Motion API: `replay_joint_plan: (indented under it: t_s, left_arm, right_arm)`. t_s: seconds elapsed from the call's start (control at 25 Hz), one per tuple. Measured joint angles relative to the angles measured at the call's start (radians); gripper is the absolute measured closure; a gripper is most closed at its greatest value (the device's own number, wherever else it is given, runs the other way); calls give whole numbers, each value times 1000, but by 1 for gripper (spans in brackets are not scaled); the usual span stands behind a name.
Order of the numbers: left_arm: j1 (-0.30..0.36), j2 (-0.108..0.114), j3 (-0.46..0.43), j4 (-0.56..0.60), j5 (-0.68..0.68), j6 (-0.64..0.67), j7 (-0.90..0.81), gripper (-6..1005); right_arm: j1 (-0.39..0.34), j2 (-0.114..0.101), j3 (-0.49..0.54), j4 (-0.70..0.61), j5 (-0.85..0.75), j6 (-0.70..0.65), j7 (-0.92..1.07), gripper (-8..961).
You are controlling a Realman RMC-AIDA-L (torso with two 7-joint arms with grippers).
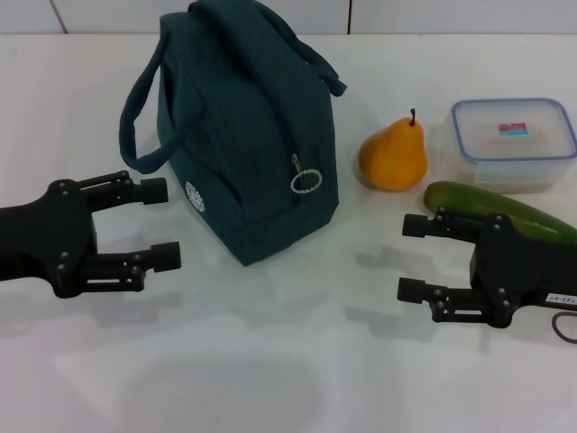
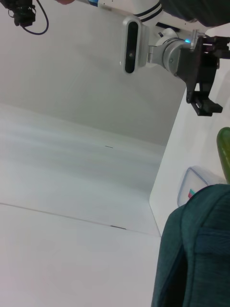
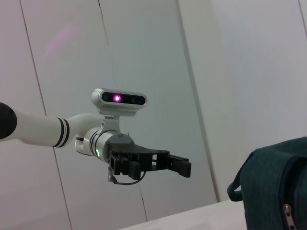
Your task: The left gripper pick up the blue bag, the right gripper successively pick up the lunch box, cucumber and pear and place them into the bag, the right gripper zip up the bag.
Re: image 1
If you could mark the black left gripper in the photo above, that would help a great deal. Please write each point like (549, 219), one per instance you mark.
(54, 230)

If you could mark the clear plastic food container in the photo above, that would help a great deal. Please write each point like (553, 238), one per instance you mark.
(514, 131)

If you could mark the green cucumber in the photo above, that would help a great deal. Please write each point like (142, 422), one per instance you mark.
(469, 200)

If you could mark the yellow orange pear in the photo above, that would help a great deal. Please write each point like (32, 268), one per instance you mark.
(392, 158)

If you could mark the dark teal lunch bag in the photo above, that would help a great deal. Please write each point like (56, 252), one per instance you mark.
(252, 135)

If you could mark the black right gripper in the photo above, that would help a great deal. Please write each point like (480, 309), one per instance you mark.
(518, 270)

